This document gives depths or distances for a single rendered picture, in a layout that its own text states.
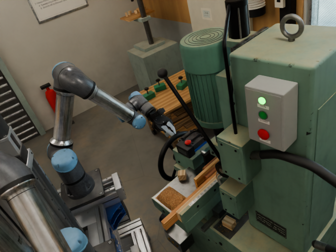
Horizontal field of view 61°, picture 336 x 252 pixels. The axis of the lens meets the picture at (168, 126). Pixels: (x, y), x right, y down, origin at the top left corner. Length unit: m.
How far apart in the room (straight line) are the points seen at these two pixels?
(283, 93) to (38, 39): 3.43
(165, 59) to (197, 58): 2.52
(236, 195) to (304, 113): 0.37
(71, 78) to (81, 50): 2.64
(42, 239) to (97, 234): 0.68
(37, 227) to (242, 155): 0.56
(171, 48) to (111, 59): 1.06
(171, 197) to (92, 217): 0.52
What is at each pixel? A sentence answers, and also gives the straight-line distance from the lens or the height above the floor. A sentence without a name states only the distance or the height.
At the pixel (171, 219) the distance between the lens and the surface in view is 1.13.
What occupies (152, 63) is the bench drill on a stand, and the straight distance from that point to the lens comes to 3.34.
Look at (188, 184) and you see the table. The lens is 1.27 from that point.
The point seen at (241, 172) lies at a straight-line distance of 0.86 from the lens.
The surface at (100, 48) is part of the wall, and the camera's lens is 4.06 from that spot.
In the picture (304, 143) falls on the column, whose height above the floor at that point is 1.31.
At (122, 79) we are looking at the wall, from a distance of 4.28.
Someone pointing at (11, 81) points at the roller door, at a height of 0.80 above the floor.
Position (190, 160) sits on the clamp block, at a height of 0.95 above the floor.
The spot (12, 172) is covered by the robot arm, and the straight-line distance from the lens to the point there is 0.84.
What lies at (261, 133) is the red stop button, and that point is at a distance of 0.72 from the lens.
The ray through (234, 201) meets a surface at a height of 1.05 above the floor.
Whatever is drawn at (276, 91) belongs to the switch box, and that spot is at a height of 1.48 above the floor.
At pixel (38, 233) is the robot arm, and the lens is 0.83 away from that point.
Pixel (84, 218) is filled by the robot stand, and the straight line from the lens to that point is 1.59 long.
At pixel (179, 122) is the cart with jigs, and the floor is 0.20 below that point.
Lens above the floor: 1.82
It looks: 34 degrees down
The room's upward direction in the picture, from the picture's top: 16 degrees counter-clockwise
